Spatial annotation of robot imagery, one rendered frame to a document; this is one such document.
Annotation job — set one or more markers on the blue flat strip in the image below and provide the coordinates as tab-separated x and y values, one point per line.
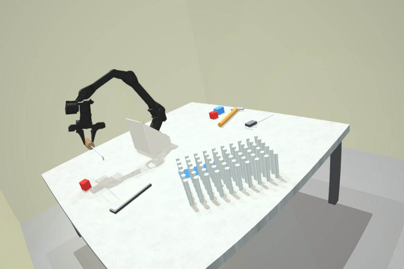
187	173

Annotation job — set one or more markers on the orange-handled hammer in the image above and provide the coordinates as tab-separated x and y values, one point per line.
233	111

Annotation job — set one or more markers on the blue block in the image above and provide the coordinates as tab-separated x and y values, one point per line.
219	109

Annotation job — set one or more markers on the wooden tool handle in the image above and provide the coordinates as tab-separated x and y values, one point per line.
90	145

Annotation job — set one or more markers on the red cube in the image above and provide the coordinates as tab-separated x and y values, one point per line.
85	184
213	115

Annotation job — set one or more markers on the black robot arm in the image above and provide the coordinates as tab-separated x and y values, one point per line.
157	110

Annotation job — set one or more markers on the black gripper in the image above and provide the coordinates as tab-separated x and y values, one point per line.
86	122

